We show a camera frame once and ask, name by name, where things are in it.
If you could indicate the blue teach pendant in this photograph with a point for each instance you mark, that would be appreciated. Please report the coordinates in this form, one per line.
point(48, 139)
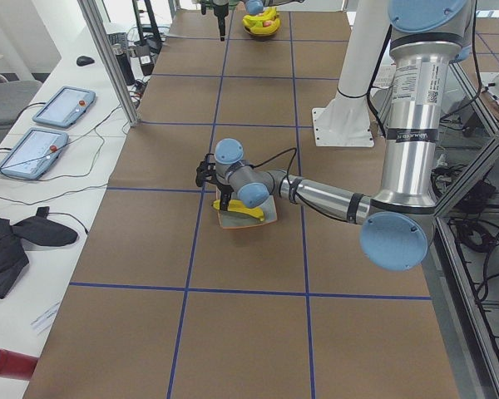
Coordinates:
point(34, 154)
point(66, 107)

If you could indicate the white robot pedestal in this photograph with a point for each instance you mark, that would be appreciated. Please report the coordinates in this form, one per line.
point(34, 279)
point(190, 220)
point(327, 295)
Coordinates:
point(345, 122)

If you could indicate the aluminium frame post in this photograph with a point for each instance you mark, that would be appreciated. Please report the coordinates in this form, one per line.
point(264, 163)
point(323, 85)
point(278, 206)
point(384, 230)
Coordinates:
point(97, 30)

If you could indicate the black cloth bundle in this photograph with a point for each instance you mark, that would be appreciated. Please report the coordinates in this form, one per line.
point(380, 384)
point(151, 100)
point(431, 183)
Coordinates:
point(36, 229)

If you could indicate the red cylinder tube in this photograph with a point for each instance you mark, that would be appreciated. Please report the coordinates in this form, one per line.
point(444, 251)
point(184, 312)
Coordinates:
point(15, 365)

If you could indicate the yellow banana bunch in basket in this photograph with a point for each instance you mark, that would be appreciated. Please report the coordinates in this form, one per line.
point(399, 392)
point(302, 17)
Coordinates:
point(261, 21)

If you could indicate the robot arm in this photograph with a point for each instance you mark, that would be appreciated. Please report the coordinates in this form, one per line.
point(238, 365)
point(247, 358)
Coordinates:
point(423, 38)
point(261, 18)

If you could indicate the upper blue teach pendant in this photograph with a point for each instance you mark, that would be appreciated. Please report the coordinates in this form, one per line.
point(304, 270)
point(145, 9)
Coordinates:
point(66, 107)

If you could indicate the lower blue teach pendant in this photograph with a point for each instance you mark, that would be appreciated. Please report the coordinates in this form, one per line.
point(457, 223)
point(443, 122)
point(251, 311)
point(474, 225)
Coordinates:
point(34, 154)

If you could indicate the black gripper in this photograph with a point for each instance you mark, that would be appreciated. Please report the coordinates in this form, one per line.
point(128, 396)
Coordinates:
point(225, 190)
point(220, 12)

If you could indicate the black water bottle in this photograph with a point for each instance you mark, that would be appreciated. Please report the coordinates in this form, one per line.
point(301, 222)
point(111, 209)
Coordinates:
point(124, 64)

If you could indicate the grey square plate orange rim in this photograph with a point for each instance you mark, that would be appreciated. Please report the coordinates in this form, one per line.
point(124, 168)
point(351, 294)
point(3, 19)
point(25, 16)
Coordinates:
point(229, 220)

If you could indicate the black computer mouse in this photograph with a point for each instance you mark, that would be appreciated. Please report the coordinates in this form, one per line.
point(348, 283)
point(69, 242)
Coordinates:
point(83, 61)

